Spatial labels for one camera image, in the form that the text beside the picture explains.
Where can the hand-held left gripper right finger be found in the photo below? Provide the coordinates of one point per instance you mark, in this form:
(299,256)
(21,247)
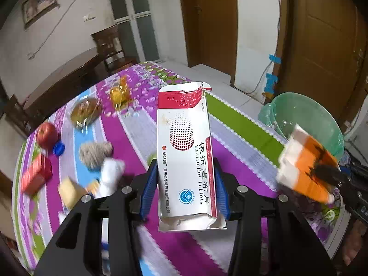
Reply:
(222,192)

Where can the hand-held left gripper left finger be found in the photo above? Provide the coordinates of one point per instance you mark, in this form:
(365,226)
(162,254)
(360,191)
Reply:
(149,191)

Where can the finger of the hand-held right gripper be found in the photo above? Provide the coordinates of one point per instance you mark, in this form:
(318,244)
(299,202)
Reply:
(330,174)

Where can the orange white carton box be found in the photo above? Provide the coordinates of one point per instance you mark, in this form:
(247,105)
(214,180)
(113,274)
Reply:
(304,175)

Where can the white face mask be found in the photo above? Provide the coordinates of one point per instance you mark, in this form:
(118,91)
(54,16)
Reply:
(110,175)

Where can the white red medicine box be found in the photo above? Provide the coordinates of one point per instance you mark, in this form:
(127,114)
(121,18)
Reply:
(184,155)

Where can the waste bin with green liner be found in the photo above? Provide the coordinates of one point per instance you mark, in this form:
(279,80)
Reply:
(307,115)

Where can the person's right hand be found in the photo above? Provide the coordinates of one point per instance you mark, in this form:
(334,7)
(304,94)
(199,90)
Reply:
(355,244)

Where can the white appliance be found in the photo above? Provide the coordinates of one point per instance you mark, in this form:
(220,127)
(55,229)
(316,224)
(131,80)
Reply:
(359,123)

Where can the beige knitted ball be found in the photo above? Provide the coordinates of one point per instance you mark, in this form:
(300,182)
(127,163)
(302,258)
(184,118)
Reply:
(96,153)

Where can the striped floral tablecloth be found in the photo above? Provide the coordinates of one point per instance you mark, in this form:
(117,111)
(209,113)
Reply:
(187,250)

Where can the pale yellow block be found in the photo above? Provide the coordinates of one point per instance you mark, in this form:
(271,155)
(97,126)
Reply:
(72,192)

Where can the blue bottle cap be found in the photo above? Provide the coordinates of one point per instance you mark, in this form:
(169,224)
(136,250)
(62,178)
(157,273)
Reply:
(59,149)

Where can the bread in clear bag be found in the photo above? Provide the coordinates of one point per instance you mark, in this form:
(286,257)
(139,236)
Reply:
(86,112)

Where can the yellow plastic wrapper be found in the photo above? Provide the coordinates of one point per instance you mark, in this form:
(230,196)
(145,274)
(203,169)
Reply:
(120,92)

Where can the blue tape piece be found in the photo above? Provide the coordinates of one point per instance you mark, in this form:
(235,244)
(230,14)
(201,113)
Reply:
(275,59)
(271,82)

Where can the red carton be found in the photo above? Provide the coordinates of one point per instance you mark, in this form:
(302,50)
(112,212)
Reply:
(36,175)

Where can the red apple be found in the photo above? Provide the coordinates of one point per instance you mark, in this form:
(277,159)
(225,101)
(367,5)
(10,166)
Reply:
(46,135)

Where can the large brown wooden door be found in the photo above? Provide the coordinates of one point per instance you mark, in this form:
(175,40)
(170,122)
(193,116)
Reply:
(322,34)

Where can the dark wooden dining table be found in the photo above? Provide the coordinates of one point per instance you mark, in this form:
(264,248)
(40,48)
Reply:
(66,77)

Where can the carved back wooden chair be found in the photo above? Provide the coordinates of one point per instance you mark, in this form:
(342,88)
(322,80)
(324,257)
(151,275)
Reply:
(110,46)

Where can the plain wooden chair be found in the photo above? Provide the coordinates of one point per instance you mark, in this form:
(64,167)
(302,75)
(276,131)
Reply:
(17,115)

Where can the white framed glass door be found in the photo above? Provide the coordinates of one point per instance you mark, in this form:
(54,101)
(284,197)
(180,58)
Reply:
(143,34)

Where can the framed wall picture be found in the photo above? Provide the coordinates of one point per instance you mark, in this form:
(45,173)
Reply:
(40,4)

